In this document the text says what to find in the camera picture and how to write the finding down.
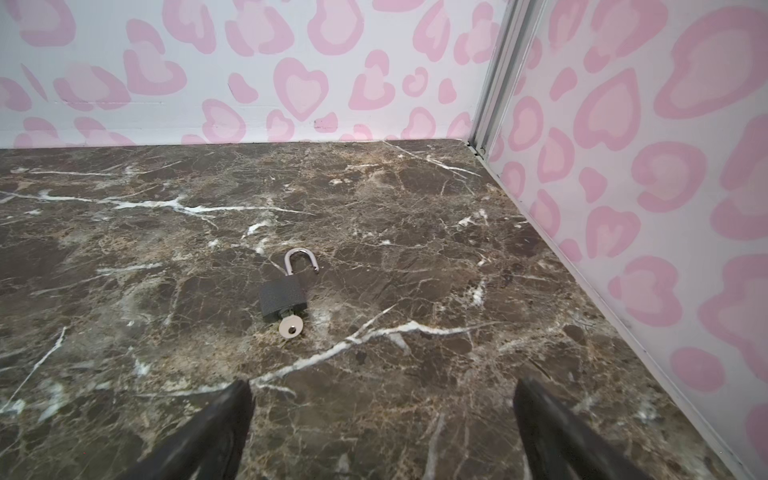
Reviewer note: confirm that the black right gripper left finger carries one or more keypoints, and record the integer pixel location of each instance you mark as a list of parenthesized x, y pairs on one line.
[(209, 446)]

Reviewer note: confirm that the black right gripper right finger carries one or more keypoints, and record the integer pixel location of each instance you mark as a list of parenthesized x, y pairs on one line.
[(559, 445)]

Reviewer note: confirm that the silver key in black padlock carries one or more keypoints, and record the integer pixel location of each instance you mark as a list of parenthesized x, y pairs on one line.
[(291, 326)]

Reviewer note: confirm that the small black padlock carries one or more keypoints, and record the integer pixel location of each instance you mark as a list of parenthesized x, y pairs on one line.
[(285, 296)]

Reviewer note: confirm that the aluminium frame post right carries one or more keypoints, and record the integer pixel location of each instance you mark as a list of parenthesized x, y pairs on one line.
[(506, 67)]

